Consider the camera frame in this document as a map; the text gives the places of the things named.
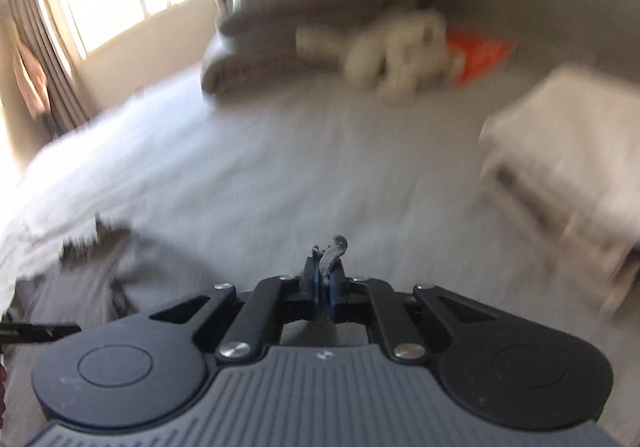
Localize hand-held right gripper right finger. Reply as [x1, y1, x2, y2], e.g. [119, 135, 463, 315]
[325, 263, 495, 362]

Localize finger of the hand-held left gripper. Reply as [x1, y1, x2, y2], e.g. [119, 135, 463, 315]
[0, 319, 82, 346]

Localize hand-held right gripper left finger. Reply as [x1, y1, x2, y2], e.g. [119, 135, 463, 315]
[149, 257, 324, 362]

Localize dark grey garment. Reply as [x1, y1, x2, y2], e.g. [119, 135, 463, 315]
[5, 214, 371, 408]

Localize bed with grey sheet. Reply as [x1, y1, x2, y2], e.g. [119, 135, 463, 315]
[0, 62, 640, 447]

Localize light grey folded blanket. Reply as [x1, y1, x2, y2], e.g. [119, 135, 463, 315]
[200, 27, 351, 98]

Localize white plush toy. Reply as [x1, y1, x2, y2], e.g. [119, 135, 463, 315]
[295, 9, 461, 98]

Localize pink hanging cloth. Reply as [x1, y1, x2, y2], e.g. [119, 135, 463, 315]
[12, 44, 51, 120]

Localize beige folded cloth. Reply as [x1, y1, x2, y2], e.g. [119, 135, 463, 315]
[477, 64, 640, 313]

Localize grey curtain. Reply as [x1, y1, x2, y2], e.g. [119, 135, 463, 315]
[0, 0, 91, 138]

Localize orange packet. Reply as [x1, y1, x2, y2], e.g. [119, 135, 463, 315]
[445, 29, 516, 88]

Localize folded grey quilt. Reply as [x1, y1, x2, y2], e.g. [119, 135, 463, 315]
[215, 0, 421, 40]

